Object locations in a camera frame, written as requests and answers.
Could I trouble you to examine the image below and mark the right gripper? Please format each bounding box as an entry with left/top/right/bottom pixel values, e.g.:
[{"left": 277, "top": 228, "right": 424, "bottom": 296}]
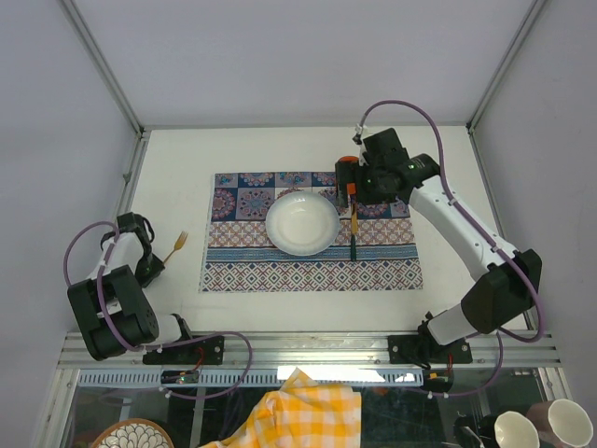
[{"left": 334, "top": 160, "right": 396, "bottom": 208}]

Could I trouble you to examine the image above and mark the orange mug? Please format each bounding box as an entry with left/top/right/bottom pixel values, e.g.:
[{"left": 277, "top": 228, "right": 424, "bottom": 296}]
[{"left": 336, "top": 156, "right": 359, "bottom": 196}]

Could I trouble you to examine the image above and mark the gold fork green handle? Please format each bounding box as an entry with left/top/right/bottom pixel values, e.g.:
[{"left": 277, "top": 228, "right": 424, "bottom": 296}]
[{"left": 163, "top": 231, "right": 188, "bottom": 265}]

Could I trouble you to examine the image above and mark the gold knife green handle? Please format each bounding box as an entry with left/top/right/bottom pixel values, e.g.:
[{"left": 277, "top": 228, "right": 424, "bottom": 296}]
[{"left": 350, "top": 197, "right": 358, "bottom": 261}]

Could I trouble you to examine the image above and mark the patterned placemat cloth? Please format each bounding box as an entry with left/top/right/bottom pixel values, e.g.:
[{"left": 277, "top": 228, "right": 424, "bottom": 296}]
[{"left": 200, "top": 172, "right": 423, "bottom": 293}]

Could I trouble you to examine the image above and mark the white blue-rimmed bowl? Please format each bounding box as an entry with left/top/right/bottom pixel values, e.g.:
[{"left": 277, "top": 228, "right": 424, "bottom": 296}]
[{"left": 265, "top": 191, "right": 340, "bottom": 257}]

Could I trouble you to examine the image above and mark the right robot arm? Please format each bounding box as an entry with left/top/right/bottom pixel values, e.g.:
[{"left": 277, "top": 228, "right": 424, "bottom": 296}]
[{"left": 335, "top": 129, "right": 542, "bottom": 366}]

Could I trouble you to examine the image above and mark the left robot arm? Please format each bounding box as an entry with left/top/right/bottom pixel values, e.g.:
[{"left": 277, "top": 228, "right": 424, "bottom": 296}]
[{"left": 62, "top": 212, "right": 224, "bottom": 369}]

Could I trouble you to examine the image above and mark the patterned brown plate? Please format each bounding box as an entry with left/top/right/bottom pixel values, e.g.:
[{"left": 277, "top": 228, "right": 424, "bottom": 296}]
[{"left": 91, "top": 418, "right": 174, "bottom": 448}]

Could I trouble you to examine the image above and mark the yellow checkered cloth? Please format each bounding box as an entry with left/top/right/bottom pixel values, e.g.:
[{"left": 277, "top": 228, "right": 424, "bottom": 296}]
[{"left": 207, "top": 369, "right": 362, "bottom": 448}]

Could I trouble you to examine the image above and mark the brown white cup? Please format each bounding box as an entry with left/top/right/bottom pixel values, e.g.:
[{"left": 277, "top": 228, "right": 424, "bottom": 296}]
[{"left": 526, "top": 399, "right": 594, "bottom": 447}]

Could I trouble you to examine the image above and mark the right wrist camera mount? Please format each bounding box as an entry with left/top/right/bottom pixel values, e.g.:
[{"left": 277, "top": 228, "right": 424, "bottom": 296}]
[{"left": 352, "top": 123, "right": 367, "bottom": 146}]

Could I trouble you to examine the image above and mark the aluminium mounting rail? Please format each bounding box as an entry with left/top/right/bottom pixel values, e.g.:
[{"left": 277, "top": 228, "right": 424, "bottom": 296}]
[{"left": 58, "top": 331, "right": 562, "bottom": 369}]

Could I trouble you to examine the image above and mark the white cable duct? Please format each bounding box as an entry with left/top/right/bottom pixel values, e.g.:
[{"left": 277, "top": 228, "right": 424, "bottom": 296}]
[{"left": 78, "top": 365, "right": 423, "bottom": 388}]

